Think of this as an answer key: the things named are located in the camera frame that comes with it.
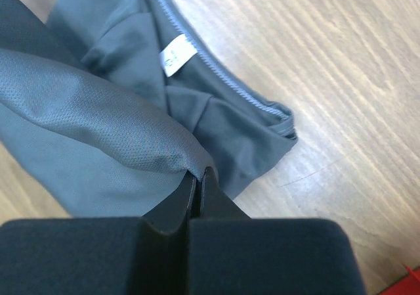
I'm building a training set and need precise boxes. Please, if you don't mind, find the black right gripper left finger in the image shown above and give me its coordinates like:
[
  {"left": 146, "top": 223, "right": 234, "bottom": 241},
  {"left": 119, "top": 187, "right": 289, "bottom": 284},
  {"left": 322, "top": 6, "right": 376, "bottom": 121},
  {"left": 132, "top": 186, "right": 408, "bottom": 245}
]
[{"left": 1, "top": 174, "right": 197, "bottom": 294}]

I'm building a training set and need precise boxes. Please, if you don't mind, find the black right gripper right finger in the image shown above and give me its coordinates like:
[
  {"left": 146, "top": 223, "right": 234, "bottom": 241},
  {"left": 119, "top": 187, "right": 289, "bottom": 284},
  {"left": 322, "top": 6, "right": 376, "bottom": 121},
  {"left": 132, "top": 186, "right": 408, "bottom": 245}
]
[{"left": 186, "top": 168, "right": 366, "bottom": 294}]

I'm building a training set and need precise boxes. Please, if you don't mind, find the grey t shirt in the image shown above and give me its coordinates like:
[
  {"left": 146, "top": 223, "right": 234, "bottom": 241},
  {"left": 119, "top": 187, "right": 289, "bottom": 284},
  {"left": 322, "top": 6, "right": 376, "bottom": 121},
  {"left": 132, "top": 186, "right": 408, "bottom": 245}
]
[{"left": 1, "top": 0, "right": 297, "bottom": 217}]

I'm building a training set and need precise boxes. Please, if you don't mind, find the red plastic bin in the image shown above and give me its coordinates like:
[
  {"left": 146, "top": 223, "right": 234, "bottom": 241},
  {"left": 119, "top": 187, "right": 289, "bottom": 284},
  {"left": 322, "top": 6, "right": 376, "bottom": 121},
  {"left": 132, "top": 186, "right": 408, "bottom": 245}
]
[{"left": 379, "top": 266, "right": 420, "bottom": 295}]

